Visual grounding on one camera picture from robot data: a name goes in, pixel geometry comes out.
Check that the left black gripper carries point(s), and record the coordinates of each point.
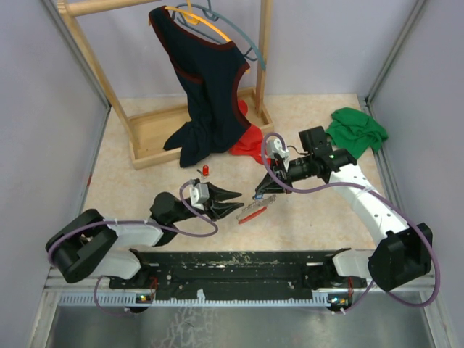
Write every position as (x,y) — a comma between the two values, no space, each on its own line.
(214,209)

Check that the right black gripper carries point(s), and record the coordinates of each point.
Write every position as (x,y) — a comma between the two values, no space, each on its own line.
(270,185)

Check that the metal key holder red handle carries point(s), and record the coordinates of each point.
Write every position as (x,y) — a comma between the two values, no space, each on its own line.
(254,209)

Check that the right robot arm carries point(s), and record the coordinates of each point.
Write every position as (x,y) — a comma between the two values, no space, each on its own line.
(402,249)

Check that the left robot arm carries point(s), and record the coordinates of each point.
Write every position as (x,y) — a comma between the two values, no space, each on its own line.
(92,245)

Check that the key with red tag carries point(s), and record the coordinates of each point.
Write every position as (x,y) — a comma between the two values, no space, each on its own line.
(204,171)

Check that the red cloth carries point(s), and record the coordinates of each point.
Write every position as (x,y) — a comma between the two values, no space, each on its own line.
(243,137)

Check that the wooden clothes rack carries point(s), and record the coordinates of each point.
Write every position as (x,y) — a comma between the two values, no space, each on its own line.
(148,131)

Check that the green cloth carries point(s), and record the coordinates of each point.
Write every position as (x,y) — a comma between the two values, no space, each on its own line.
(355,131)

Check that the dark navy shirt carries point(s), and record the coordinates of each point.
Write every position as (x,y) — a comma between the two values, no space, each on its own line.
(209,102)

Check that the teal hanger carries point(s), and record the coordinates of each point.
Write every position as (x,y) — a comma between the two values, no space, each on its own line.
(235,32)

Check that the yellow hanger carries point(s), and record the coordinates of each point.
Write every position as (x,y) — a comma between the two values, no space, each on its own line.
(194,45)

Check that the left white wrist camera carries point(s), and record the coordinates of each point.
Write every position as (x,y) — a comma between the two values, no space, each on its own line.
(199,195)

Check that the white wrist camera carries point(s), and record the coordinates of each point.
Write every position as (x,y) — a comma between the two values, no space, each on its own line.
(275,147)
(199,195)

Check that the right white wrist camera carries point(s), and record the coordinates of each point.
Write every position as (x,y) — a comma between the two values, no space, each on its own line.
(275,147)

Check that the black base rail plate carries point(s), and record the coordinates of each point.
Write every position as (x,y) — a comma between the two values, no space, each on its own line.
(225,276)

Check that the white toothed cable duct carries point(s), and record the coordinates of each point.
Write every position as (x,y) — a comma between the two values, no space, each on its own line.
(135,300)

